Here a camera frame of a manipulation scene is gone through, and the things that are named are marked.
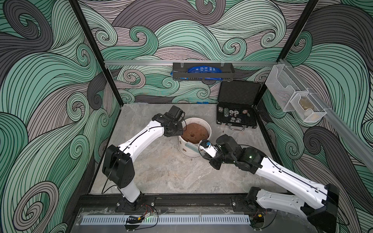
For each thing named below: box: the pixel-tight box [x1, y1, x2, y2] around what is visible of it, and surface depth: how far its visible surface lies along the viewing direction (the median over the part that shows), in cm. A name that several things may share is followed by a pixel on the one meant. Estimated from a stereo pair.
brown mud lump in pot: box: [180, 122, 210, 144], surface depth 92 cm
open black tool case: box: [216, 79, 262, 132], surface depth 113 cm
